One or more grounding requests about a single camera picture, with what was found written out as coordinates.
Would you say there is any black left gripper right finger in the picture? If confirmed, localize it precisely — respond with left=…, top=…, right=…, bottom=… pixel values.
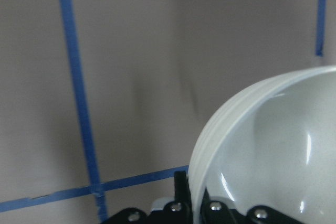
left=201, top=189, right=237, bottom=224

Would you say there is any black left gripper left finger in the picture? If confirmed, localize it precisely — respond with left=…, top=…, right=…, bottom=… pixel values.
left=174, top=171, right=193, bottom=223

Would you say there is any white deep bowl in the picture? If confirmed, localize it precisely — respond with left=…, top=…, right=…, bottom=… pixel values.
left=188, top=66, right=335, bottom=223

